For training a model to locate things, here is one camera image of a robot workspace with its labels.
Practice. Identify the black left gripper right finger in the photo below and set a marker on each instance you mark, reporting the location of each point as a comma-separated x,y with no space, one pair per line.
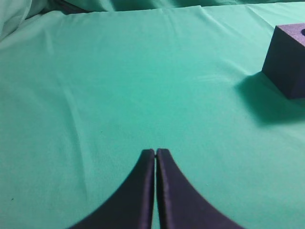
180,205

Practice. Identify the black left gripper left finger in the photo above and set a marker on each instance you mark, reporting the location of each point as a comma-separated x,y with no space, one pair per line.
131,205

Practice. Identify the dark purple foam cube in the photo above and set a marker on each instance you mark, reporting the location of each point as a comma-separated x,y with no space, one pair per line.
284,63

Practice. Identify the green table cloth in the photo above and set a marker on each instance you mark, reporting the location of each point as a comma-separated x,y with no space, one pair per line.
82,95

